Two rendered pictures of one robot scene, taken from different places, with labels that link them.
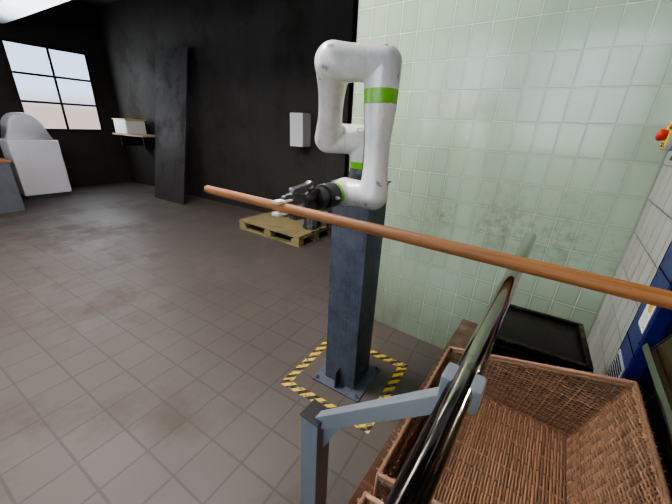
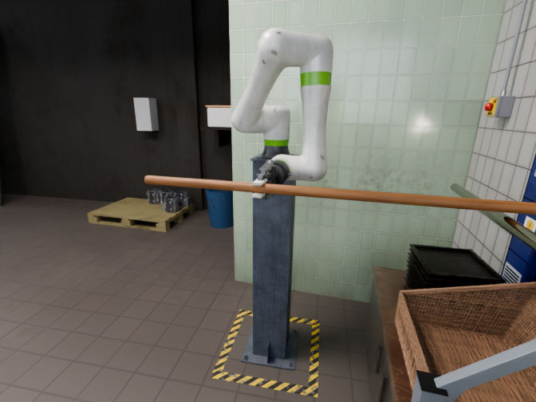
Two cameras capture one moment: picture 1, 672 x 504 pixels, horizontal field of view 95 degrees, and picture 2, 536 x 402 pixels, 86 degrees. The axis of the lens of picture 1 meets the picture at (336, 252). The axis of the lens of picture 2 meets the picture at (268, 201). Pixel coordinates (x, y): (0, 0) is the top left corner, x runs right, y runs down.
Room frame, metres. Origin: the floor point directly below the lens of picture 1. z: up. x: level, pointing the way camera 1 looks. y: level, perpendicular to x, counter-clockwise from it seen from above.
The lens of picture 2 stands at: (0.14, 0.45, 1.41)
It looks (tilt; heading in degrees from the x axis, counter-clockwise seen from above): 17 degrees down; 340
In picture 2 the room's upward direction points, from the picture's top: 1 degrees clockwise
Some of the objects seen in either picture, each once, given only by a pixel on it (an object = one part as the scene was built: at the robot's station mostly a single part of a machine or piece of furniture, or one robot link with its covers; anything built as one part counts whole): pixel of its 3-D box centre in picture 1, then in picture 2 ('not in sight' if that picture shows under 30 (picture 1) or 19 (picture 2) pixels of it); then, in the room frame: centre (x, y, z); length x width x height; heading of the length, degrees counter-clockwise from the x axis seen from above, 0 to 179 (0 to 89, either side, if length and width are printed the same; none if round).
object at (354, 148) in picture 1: (361, 146); (274, 125); (1.51, -0.09, 1.36); 0.16 x 0.13 x 0.19; 93
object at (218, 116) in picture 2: not in sight; (228, 116); (3.85, -0.39, 1.37); 0.45 x 0.37 x 0.25; 59
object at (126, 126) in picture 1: (130, 126); not in sight; (6.62, 4.27, 1.25); 0.48 x 0.40 x 0.27; 59
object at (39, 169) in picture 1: (33, 155); not in sight; (5.68, 5.52, 0.71); 0.70 x 0.62 x 1.42; 149
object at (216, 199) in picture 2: not in sight; (222, 205); (3.65, -0.25, 0.27); 0.46 x 0.42 x 0.53; 42
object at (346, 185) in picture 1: (343, 192); (282, 168); (1.21, -0.02, 1.20); 0.14 x 0.13 x 0.11; 146
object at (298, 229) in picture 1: (286, 220); (143, 206); (4.25, 0.73, 0.17); 1.17 x 0.81 x 0.33; 59
